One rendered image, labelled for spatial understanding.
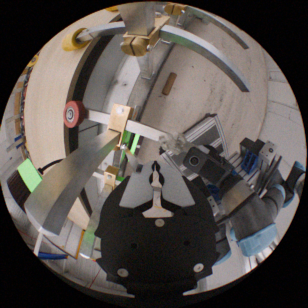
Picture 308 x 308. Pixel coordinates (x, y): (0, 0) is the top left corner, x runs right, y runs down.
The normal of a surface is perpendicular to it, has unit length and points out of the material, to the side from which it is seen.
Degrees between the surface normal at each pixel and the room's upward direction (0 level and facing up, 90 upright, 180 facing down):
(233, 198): 90
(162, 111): 0
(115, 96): 0
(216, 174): 30
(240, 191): 90
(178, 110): 0
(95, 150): 90
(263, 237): 88
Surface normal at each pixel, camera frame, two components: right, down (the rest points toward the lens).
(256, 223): -0.64, -0.68
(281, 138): -0.93, -0.32
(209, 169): -0.45, 0.23
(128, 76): 0.01, 0.47
